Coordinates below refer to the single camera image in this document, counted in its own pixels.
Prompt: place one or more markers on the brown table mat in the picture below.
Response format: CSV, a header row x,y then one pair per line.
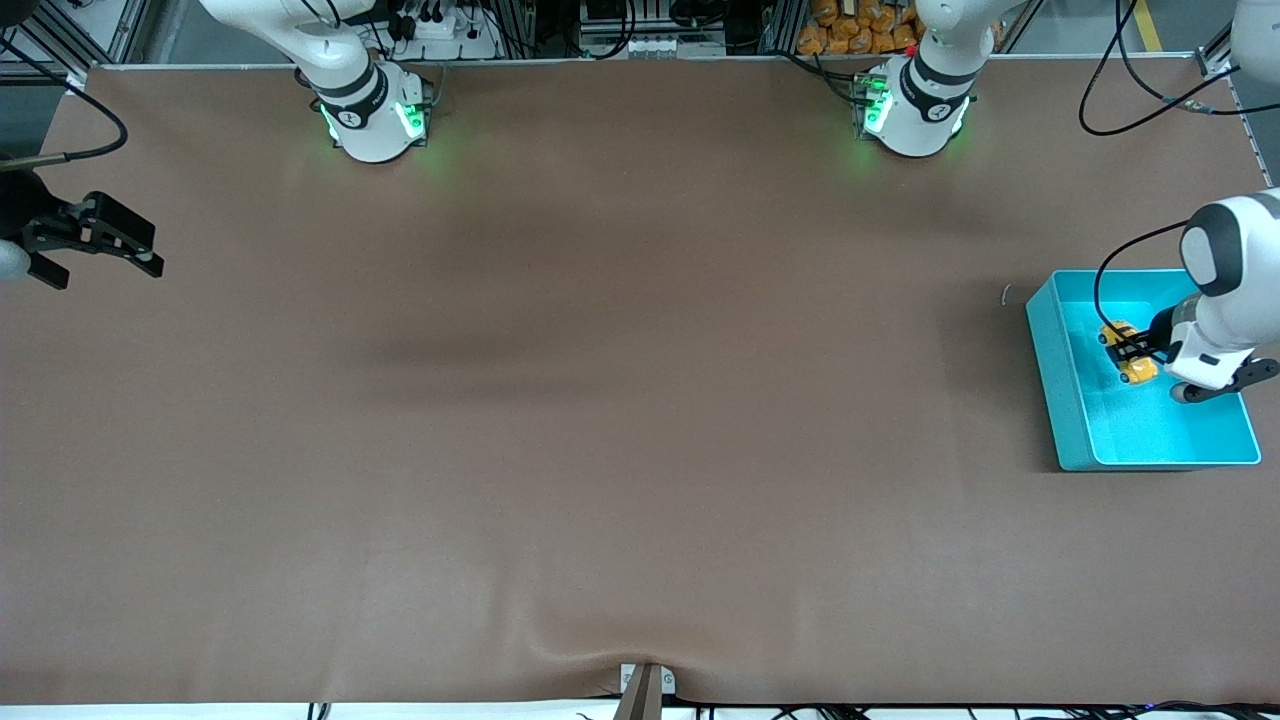
x,y
640,400

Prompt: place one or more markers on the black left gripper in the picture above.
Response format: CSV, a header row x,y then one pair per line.
x,y
1161,327

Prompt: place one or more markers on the white power strip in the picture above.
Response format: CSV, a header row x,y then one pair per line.
x,y
445,30

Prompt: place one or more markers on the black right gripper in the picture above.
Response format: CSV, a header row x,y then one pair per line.
x,y
22,208

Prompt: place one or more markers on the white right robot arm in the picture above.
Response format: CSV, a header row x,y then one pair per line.
x,y
365,110

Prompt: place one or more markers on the pile of orange bags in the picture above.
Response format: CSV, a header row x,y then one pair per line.
x,y
860,28

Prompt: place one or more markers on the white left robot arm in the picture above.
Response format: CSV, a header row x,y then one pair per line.
x,y
1235,290

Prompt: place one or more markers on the yellow toy beetle car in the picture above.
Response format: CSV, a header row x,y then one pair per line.
x,y
1138,372

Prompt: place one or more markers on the turquoise plastic bin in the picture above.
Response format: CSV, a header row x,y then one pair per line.
x,y
1150,430

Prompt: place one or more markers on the metal table clamp bracket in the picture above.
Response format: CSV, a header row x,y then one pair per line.
x,y
646,688

